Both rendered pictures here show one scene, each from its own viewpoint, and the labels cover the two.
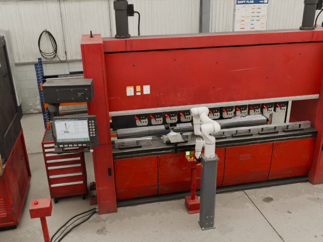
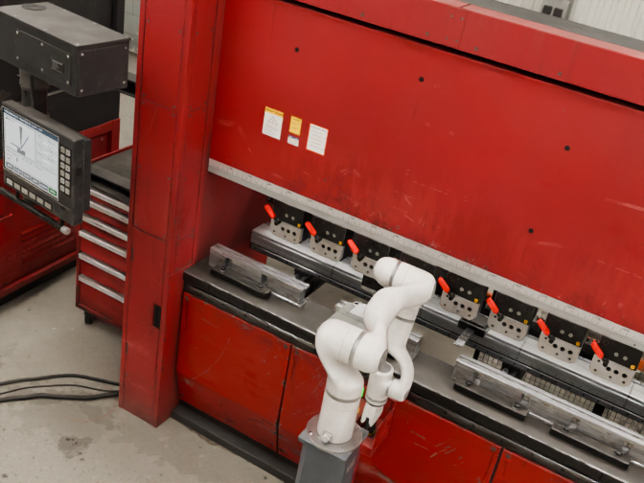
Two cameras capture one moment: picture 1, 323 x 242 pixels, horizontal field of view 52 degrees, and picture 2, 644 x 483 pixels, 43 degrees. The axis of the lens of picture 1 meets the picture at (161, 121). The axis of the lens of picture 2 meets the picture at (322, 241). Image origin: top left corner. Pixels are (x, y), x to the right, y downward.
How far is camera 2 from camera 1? 235 cm
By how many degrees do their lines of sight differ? 33
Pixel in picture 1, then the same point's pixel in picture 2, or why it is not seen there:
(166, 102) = (363, 203)
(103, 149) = (151, 249)
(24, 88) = not seen: hidden behind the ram
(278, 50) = not seen: outside the picture
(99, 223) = (95, 425)
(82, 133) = (48, 173)
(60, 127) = (12, 133)
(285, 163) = not seen: outside the picture
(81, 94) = (57, 65)
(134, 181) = (220, 379)
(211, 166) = (318, 467)
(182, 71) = (436, 127)
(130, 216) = (166, 459)
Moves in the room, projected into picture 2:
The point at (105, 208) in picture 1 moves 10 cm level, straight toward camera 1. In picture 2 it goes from (132, 399) to (119, 409)
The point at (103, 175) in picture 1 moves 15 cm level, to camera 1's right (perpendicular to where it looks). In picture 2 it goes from (141, 317) to (162, 333)
